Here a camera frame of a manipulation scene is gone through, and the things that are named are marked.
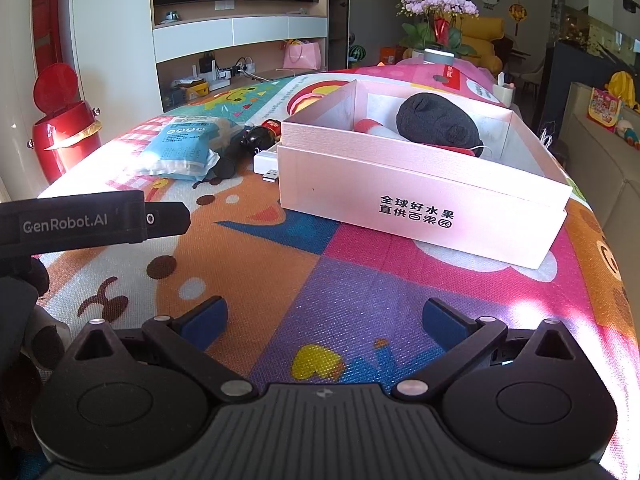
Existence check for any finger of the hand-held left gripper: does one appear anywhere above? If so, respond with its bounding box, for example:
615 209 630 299
144 201 191 237

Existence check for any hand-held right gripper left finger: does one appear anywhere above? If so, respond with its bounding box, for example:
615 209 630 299
74 296 255 402

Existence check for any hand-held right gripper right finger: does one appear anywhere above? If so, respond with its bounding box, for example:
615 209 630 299
391 298 583 402

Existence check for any blue wipes packet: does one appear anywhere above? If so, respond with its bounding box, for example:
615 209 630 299
131 115 246 182

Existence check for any pink cardboard box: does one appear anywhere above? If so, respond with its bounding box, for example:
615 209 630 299
276 79 573 270

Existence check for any black plush toy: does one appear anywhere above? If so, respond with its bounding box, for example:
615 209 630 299
396 92 485 158

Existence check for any dark curved object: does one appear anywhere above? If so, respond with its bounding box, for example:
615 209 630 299
212 142 246 181

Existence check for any red pedal bin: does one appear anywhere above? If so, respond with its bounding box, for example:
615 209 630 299
31 62 103 185

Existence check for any colourful printed tablecloth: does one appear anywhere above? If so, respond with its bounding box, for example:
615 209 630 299
37 57 631 480

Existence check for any white usb charger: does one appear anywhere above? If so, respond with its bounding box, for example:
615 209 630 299
252 142 282 183

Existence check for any black red figurine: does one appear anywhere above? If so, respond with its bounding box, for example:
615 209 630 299
240 119 282 151

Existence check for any pink gift bag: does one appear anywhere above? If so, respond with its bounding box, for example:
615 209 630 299
282 40 321 71

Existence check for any white television cabinet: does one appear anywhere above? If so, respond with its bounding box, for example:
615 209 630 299
150 0 330 116

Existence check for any red slatted panel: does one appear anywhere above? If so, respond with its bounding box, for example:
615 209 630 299
32 0 63 68

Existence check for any beige sofa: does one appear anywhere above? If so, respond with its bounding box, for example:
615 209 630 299
555 82 640 241

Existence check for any white tissue box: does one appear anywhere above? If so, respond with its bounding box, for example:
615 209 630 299
492 72 516 107

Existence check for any small doll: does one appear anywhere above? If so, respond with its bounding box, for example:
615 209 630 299
617 119 640 150

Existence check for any colourful toy bag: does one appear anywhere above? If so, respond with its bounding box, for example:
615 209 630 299
587 87 623 133

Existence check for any dark dining table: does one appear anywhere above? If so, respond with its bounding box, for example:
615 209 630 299
500 35 546 91

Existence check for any dark fish tank cabinet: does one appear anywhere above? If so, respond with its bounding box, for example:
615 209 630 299
537 15 640 131

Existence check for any yellow armchair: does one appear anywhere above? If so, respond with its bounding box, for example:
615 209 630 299
460 16 506 76

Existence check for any pink orchid plant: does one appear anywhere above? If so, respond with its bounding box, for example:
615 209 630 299
397 0 480 61

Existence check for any yellow lantern ornament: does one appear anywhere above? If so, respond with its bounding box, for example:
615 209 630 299
507 0 527 36

